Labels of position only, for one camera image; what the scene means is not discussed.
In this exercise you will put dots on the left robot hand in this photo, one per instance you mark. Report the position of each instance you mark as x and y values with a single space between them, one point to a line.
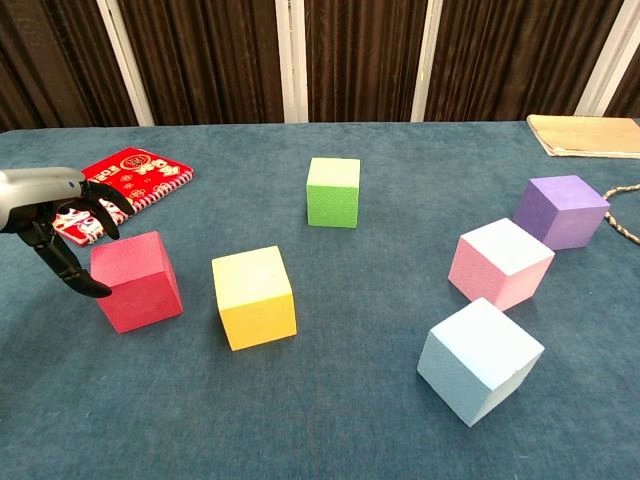
35 195

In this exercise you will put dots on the pink block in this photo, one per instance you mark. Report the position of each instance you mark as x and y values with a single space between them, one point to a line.
140 295

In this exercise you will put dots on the pink foam cube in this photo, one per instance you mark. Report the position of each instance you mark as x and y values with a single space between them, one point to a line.
500 270

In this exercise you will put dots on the light blue block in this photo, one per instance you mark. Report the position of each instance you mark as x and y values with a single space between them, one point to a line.
475 365

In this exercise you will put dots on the red spiral cartoon notebook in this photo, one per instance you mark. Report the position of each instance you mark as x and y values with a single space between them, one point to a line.
145 175

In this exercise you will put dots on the dark brown pleated curtain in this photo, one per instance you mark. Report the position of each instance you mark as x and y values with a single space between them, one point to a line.
210 60

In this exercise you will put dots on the yellow block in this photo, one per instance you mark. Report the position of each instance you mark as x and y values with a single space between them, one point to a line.
255 310

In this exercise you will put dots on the green foam cube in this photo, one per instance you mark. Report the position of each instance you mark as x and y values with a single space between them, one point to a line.
332 200

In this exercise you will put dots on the teal felt table cover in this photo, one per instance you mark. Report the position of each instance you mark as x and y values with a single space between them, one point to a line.
350 400

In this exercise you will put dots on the purple block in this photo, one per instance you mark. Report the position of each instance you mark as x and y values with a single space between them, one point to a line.
560 215

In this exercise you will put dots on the brown kraft paper notepad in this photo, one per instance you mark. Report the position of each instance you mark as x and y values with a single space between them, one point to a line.
590 135

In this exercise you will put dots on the white partition frame post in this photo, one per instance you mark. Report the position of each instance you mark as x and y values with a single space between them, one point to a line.
125 65
425 65
605 60
290 60

